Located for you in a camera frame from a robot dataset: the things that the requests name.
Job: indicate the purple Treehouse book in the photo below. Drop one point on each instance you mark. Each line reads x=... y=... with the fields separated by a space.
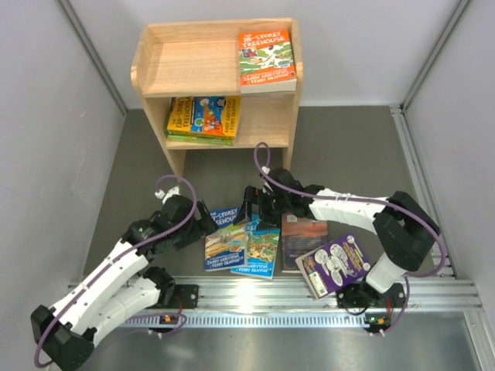
x=334 y=265

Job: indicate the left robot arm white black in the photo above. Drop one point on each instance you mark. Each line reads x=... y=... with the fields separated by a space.
x=122 y=285

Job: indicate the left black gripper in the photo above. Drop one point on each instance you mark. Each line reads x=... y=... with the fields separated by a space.
x=200 y=228

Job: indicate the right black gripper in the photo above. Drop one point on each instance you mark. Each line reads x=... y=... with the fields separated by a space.
x=251 y=197

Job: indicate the lime green 65-Storey Treehouse book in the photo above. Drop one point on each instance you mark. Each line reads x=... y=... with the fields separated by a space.
x=199 y=140

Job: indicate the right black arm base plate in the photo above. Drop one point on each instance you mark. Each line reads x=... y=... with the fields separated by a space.
x=354 y=297

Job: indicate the slotted grey cable duct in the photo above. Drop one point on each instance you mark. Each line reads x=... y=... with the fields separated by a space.
x=315 y=319

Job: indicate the wooden two-tier bookshelf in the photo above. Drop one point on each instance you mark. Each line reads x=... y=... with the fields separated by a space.
x=180 y=59

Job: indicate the blue 26-Storey Treehouse book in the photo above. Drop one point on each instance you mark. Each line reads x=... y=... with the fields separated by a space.
x=262 y=246

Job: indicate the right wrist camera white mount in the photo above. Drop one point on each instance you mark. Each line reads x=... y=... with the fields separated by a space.
x=267 y=189

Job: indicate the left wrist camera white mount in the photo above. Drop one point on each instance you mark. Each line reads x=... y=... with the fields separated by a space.
x=167 y=192

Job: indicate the aluminium mounting rail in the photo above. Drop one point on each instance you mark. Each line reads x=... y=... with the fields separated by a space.
x=245 y=295

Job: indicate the yellow 130-Storey Treehouse book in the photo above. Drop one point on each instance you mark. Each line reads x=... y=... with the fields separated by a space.
x=209 y=117

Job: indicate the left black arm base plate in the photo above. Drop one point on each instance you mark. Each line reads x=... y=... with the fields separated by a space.
x=183 y=296

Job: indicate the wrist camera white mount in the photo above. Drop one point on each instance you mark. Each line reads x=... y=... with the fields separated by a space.
x=267 y=189
x=167 y=192

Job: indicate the dark sunset cover book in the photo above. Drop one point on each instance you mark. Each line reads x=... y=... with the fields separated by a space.
x=299 y=236

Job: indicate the blue 91-Storey Treehouse book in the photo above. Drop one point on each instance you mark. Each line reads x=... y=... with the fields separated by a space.
x=226 y=248

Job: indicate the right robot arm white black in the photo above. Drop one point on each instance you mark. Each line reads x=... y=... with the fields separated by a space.
x=406 y=232

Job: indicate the orange 78-Storey Treehouse book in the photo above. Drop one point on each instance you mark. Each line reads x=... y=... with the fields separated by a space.
x=266 y=62

